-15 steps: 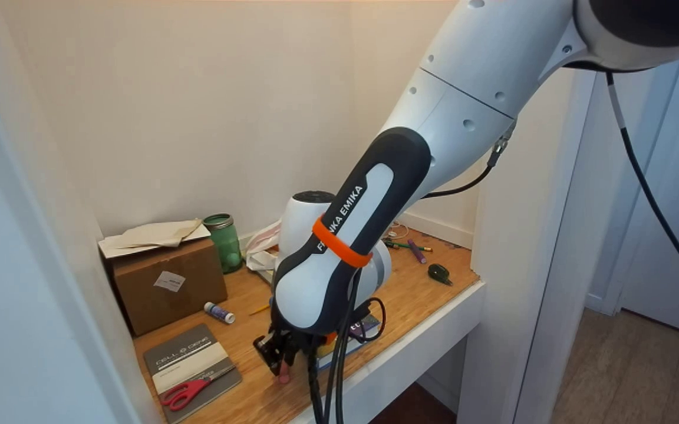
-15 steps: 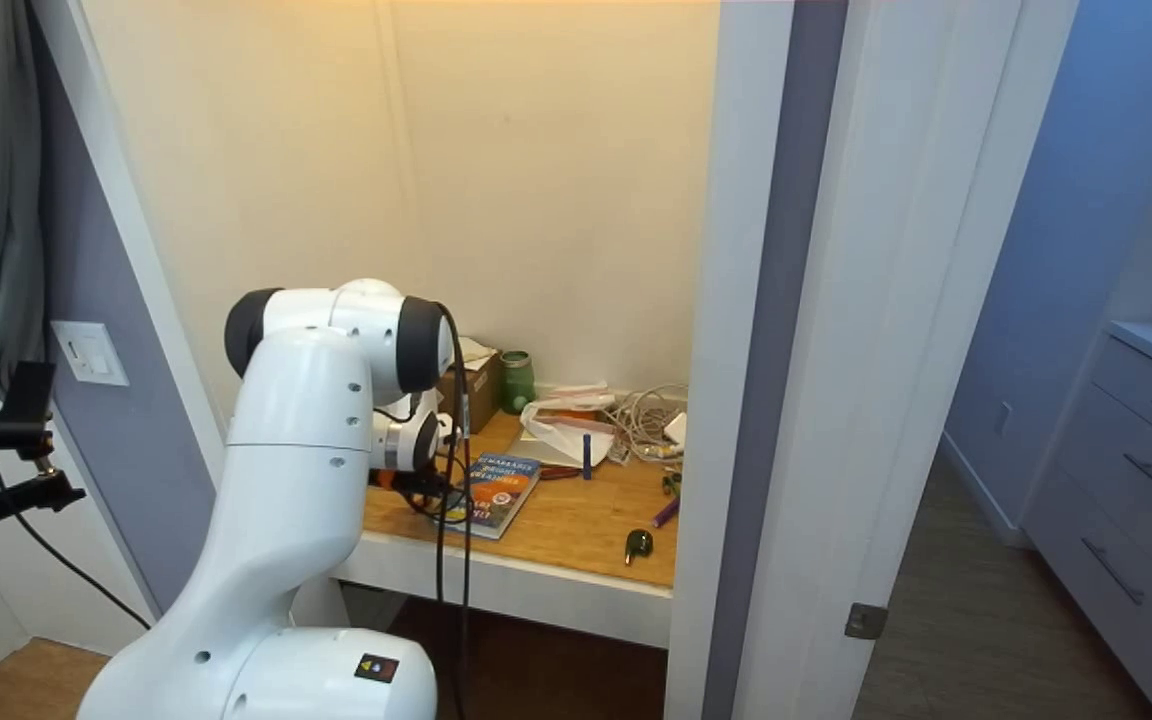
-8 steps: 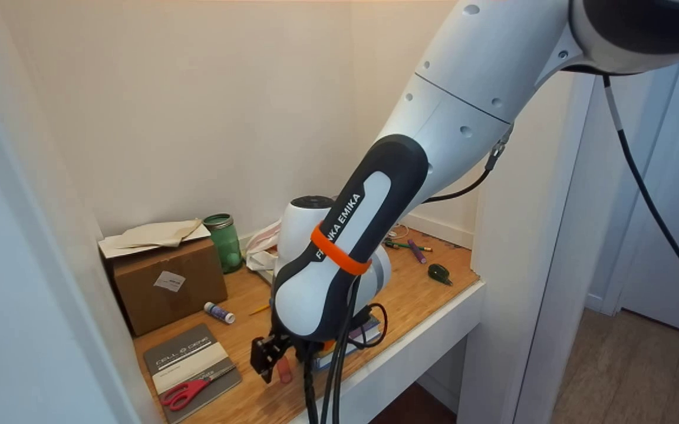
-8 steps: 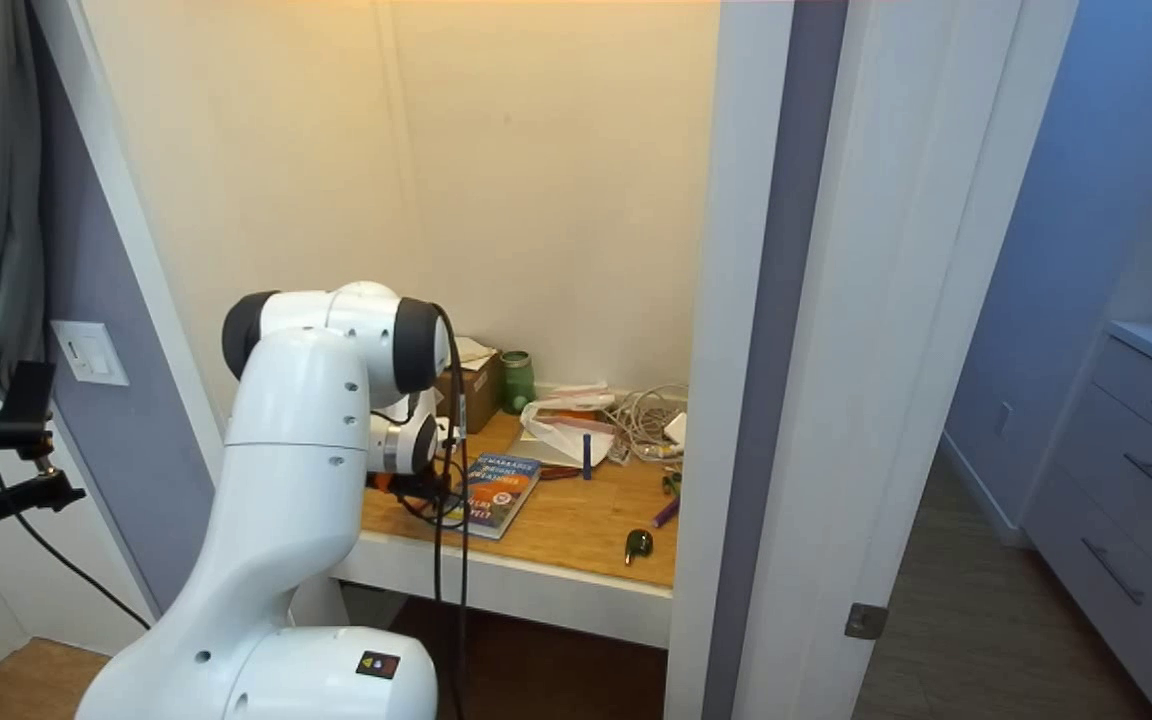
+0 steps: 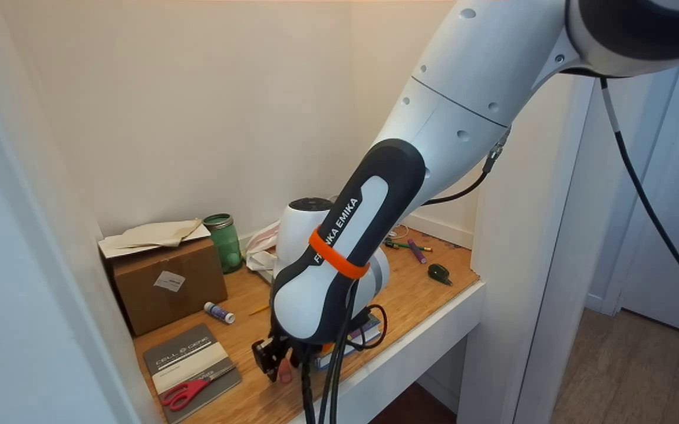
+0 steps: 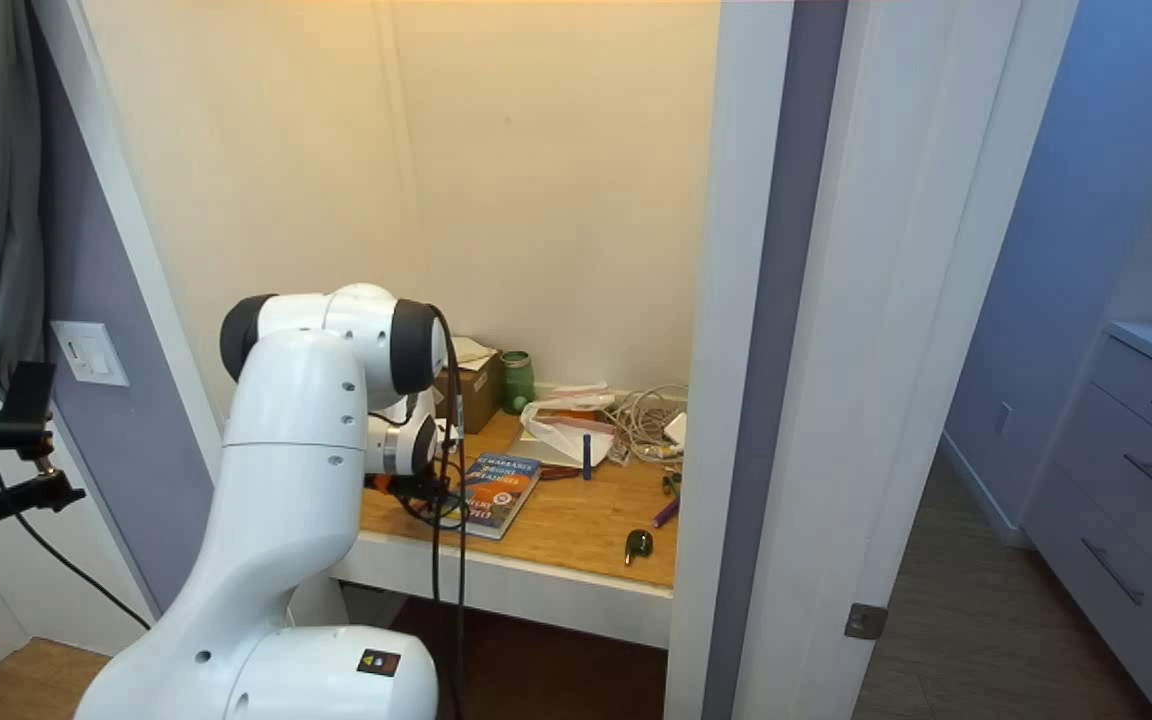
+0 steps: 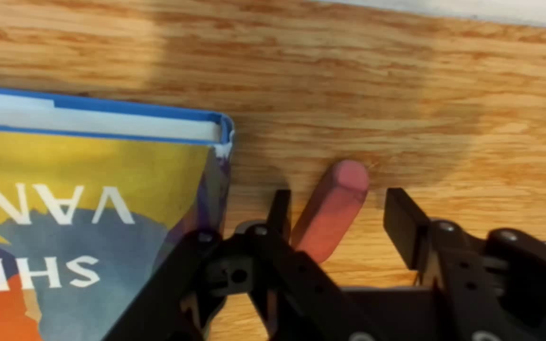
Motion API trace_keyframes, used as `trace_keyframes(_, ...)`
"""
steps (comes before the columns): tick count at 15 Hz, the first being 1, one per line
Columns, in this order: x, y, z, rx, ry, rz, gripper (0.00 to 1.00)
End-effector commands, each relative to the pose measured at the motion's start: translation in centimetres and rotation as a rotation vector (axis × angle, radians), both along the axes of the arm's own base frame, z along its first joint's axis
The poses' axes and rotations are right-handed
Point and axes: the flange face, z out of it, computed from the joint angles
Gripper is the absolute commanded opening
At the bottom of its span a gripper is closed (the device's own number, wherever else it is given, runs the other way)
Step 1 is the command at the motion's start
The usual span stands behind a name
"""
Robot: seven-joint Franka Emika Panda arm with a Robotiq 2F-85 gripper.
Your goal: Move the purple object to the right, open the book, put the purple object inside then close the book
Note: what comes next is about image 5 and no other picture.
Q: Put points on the white door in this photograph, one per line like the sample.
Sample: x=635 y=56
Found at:
x=670 y=236

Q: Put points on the small pinkish purple capsule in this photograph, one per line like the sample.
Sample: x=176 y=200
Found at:
x=283 y=369

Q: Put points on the brown cardboard box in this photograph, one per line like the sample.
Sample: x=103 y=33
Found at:
x=167 y=285

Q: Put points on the stack of white papers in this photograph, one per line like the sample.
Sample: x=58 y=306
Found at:
x=261 y=254

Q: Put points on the dark green teardrop gadget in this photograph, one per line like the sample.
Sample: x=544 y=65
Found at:
x=440 y=274

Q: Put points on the beige folded paper sheet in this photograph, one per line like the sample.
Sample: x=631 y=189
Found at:
x=151 y=236

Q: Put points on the red scissors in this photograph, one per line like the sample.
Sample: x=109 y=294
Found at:
x=186 y=392

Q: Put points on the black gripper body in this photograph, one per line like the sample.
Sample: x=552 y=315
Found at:
x=283 y=349

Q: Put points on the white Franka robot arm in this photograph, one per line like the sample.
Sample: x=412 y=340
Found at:
x=466 y=101

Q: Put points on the green cup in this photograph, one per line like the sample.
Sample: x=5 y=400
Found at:
x=226 y=242

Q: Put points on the white and purple glue stick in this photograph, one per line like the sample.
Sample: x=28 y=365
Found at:
x=220 y=312

